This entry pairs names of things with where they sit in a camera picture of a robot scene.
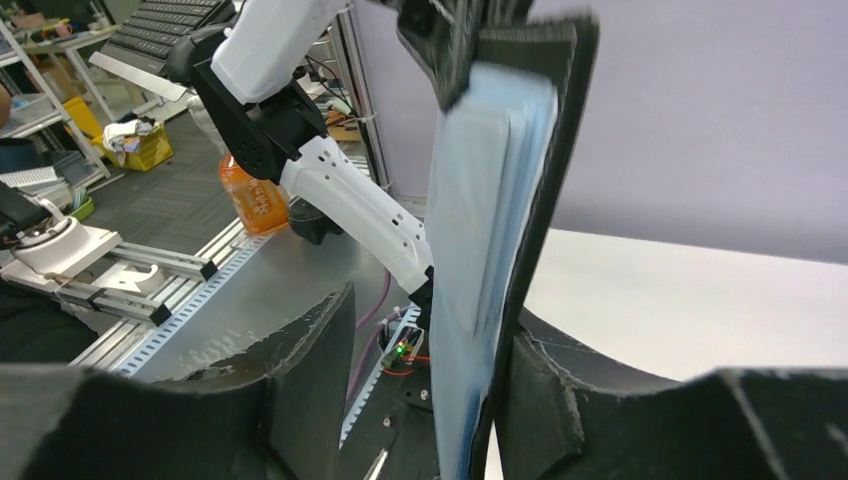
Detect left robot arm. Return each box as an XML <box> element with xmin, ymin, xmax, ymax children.
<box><xmin>166</xmin><ymin>1</ymin><xmax>529</xmax><ymax>331</ymax></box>

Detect orange drink bottle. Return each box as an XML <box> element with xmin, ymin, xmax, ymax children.
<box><xmin>218</xmin><ymin>154</ymin><xmax>288</xmax><ymax>235</ymax></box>

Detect white device on rail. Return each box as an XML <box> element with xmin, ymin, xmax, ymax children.
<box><xmin>1</xmin><ymin>183</ymin><xmax>123</xmax><ymax>293</ymax></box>

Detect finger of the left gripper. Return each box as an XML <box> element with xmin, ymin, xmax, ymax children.
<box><xmin>396</xmin><ymin>0</ymin><xmax>532</xmax><ymax>112</ymax></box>

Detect black leather card holder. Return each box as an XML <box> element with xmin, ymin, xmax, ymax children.
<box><xmin>423</xmin><ymin>16</ymin><xmax>602</xmax><ymax>480</ymax></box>

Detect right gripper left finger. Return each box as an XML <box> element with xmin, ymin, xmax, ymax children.
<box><xmin>1</xmin><ymin>283</ymin><xmax>356</xmax><ymax>479</ymax></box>

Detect yellow storage crate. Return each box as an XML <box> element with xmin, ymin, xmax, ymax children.
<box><xmin>91</xmin><ymin>119</ymin><xmax>173</xmax><ymax>172</ymax></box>

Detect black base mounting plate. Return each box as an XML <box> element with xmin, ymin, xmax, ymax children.
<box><xmin>335</xmin><ymin>323</ymin><xmax>440</xmax><ymax>479</ymax></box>

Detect black keyboard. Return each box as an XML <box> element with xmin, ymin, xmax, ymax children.
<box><xmin>100</xmin><ymin>0</ymin><xmax>236</xmax><ymax>78</ymax></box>

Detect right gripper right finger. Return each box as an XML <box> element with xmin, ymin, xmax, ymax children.
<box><xmin>495</xmin><ymin>311</ymin><xmax>847</xmax><ymax>479</ymax></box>

